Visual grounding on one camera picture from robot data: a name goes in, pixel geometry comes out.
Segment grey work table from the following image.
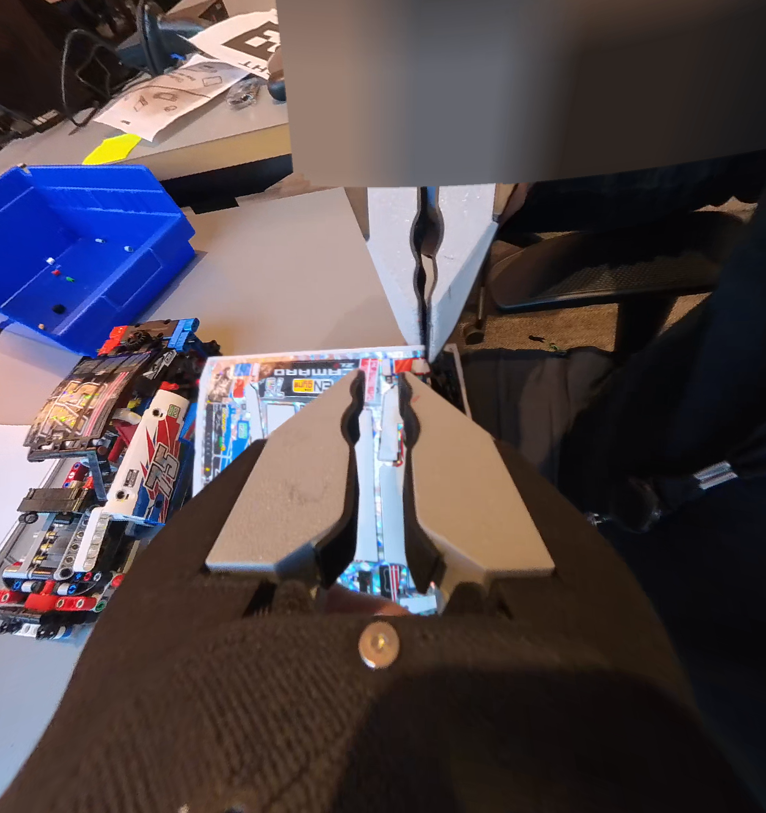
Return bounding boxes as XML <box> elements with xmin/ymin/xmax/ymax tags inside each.
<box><xmin>0</xmin><ymin>64</ymin><xmax>295</xmax><ymax>213</ymax></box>

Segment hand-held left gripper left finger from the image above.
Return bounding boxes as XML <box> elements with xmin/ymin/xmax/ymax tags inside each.
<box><xmin>204</xmin><ymin>370</ymin><xmax>367</xmax><ymax>588</ymax></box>

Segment grey desk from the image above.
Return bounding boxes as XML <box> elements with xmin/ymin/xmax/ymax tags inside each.
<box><xmin>0</xmin><ymin>187</ymin><xmax>473</xmax><ymax>731</ymax></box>

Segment holographic sticker sheet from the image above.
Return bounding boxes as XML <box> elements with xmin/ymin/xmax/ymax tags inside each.
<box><xmin>193</xmin><ymin>345</ymin><xmax>469</xmax><ymax>617</ymax></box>

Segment black lanyard with metal clip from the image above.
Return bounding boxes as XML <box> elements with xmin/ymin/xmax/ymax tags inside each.
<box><xmin>586</xmin><ymin>460</ymin><xmax>766</xmax><ymax>528</ymax></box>

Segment white line-drawing paper sheet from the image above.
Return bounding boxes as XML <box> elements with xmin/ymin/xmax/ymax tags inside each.
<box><xmin>94</xmin><ymin>53</ymin><xmax>251</xmax><ymax>142</ymax></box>

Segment person's left hand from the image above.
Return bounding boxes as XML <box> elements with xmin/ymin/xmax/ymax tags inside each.
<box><xmin>325</xmin><ymin>584</ymin><xmax>411</xmax><ymax>616</ymax></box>

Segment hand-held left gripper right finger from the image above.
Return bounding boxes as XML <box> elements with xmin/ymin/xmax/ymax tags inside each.
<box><xmin>399</xmin><ymin>373</ymin><xmax>557</xmax><ymax>595</ymax></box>

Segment black mesh office chair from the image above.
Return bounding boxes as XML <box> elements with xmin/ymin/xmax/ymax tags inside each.
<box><xmin>488</xmin><ymin>229</ymin><xmax>742</xmax><ymax>344</ymax></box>

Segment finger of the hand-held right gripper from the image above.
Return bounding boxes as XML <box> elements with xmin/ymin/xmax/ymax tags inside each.
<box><xmin>365</xmin><ymin>185</ymin><xmax>430</xmax><ymax>347</ymax></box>
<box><xmin>425</xmin><ymin>183</ymin><xmax>501</xmax><ymax>348</ymax></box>

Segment scattered tiny coloured studs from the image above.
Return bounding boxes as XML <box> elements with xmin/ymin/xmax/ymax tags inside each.
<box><xmin>37</xmin><ymin>238</ymin><xmax>133</xmax><ymax>331</ymax></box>

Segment toy brick race car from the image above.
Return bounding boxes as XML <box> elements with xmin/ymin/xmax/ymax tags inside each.
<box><xmin>0</xmin><ymin>318</ymin><xmax>222</xmax><ymax>641</ymax></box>

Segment printed marker sheet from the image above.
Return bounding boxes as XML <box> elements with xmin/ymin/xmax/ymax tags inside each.
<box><xmin>189</xmin><ymin>6</ymin><xmax>282</xmax><ymax>80</ymax></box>

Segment blue plastic bin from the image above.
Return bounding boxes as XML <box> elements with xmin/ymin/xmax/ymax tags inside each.
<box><xmin>0</xmin><ymin>164</ymin><xmax>196</xmax><ymax>357</ymax></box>

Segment yellow paper note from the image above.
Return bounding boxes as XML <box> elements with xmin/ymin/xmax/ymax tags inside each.
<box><xmin>81</xmin><ymin>133</ymin><xmax>141</xmax><ymax>166</ymax></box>

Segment open instruction booklet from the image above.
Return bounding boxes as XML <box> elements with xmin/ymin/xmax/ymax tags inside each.
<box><xmin>0</xmin><ymin>422</ymin><xmax>66</xmax><ymax>588</ymax></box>

